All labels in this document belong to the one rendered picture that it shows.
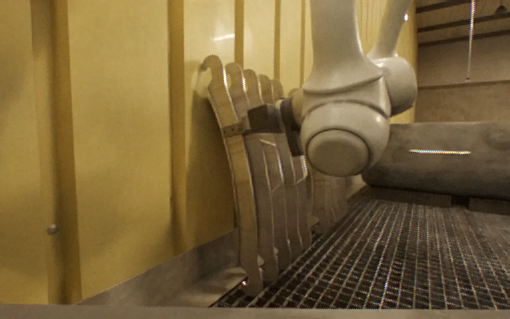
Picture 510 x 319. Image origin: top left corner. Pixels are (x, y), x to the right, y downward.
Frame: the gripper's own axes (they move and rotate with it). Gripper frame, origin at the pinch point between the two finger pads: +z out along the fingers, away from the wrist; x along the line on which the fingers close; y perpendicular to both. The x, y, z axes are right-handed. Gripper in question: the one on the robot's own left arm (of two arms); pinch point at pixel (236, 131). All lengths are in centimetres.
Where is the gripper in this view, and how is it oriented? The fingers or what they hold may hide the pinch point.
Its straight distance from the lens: 64.7
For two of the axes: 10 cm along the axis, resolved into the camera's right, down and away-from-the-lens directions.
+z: -8.2, 1.7, 5.5
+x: -5.4, 0.7, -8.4
